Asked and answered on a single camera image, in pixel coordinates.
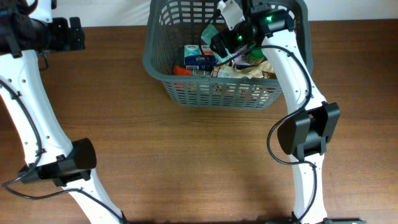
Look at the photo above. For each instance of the grey plastic basket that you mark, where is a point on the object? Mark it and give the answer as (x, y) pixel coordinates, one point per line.
(173, 24)

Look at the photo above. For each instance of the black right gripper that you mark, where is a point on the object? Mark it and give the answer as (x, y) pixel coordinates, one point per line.
(225, 37)

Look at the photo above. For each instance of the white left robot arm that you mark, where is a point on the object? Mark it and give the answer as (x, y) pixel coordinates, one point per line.
(28, 32)

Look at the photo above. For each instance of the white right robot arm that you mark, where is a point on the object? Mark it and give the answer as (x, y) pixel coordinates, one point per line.
(311, 120)

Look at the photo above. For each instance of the Kleenex tissue multipack box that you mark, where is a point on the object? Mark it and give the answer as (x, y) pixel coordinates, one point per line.
(191, 58)

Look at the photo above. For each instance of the light green wipes packet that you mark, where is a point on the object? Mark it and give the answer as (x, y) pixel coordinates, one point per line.
(209, 32)

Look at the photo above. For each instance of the green lid jar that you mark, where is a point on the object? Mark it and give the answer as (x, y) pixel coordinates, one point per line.
(255, 57)

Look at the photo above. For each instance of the beige breadcrumb bag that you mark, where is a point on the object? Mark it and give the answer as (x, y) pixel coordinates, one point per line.
(263, 70)

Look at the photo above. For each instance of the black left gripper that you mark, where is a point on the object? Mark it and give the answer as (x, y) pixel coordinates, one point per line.
(66, 43)

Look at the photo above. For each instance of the orange red pasta packet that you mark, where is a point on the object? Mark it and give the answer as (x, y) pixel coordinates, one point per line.
(180, 71)

